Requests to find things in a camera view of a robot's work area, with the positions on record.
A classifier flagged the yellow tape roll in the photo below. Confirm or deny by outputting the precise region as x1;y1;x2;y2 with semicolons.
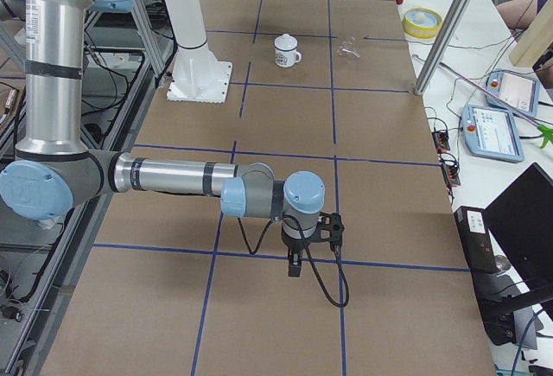
402;7;443;40

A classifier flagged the metal reacher grabber stick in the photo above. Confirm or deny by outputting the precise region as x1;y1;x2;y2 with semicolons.
438;61;552;149

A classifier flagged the aluminium frame post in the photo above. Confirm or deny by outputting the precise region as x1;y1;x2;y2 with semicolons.
414;0;471;96

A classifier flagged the black monitor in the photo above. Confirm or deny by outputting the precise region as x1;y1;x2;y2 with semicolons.
484;163;552;290

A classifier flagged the white enamel mug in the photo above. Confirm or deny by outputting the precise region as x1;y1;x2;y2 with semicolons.
275;47;302;68

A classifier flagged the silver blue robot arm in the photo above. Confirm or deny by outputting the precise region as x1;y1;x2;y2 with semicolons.
1;0;325;277

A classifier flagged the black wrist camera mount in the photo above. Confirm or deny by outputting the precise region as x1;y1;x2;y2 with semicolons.
311;212;345;252

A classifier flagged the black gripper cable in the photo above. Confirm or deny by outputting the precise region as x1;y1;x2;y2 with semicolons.
236;213;351;308

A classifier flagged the seated person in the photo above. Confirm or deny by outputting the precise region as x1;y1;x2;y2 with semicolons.
497;0;548;33

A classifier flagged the teach pendant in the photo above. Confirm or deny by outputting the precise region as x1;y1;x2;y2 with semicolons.
461;105;524;163
486;69;539;118

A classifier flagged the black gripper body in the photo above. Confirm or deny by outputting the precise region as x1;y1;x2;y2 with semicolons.
283;237;305;261

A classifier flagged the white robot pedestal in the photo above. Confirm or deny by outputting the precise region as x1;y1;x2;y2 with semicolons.
165;0;232;104

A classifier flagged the near teach pendant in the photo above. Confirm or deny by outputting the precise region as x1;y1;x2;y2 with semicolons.
461;105;524;163

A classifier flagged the far teach pendant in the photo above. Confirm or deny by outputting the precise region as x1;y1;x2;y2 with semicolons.
486;69;539;118

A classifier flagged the black computer box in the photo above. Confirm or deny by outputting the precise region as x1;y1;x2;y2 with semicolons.
454;206;537;350

